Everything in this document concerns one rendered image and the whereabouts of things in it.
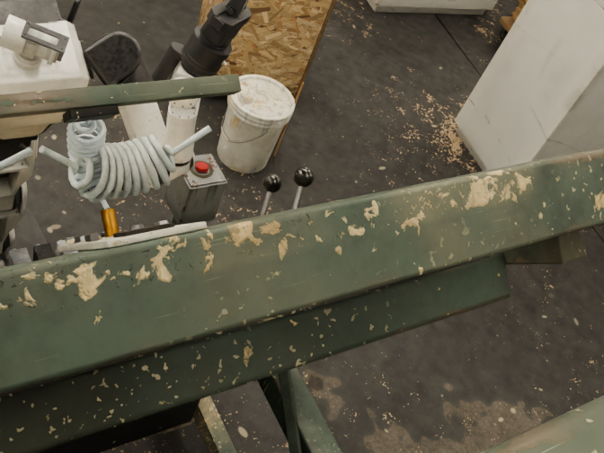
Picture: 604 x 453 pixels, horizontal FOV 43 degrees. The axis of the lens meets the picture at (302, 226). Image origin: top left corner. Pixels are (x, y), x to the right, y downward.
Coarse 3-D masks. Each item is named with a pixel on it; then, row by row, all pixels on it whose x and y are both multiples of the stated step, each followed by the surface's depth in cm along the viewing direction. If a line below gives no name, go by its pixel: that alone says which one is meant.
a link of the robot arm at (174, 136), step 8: (168, 120) 170; (168, 128) 171; (176, 128) 170; (184, 128) 170; (192, 128) 171; (168, 136) 172; (176, 136) 171; (184, 136) 171; (168, 144) 173; (176, 144) 172; (192, 144) 175; (184, 152) 174; (192, 152) 178; (176, 160) 175; (184, 160) 176; (176, 168) 177; (184, 168) 179; (176, 176) 179; (160, 184) 179
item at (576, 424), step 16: (288, 384) 180; (288, 400) 181; (592, 400) 35; (288, 416) 182; (560, 416) 33; (576, 416) 33; (592, 416) 33; (288, 432) 182; (528, 432) 32; (544, 432) 32; (560, 432) 32; (576, 432) 32; (592, 432) 32; (496, 448) 31; (512, 448) 31; (528, 448) 31; (544, 448) 31; (560, 448) 31; (576, 448) 31; (592, 448) 32
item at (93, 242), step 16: (80, 112) 75; (96, 112) 76; (112, 112) 77; (80, 128) 78; (96, 128) 82; (80, 144) 79; (96, 144) 80; (80, 160) 81; (96, 160) 82; (80, 176) 82; (96, 176) 82; (80, 192) 83; (112, 224) 82; (160, 224) 80; (192, 224) 73; (80, 240) 83; (96, 240) 76; (112, 240) 69; (128, 240) 70; (144, 240) 70
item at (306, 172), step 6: (300, 168) 137; (306, 168) 137; (294, 174) 138; (300, 174) 137; (306, 174) 137; (312, 174) 137; (294, 180) 138; (300, 180) 137; (306, 180) 137; (312, 180) 138; (300, 186) 138; (306, 186) 138; (300, 192) 137; (300, 198) 137; (294, 204) 137
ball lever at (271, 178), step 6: (270, 174) 148; (276, 174) 148; (264, 180) 148; (270, 180) 147; (276, 180) 147; (264, 186) 148; (270, 186) 147; (276, 186) 147; (270, 192) 148; (270, 198) 148; (264, 204) 147; (264, 210) 147
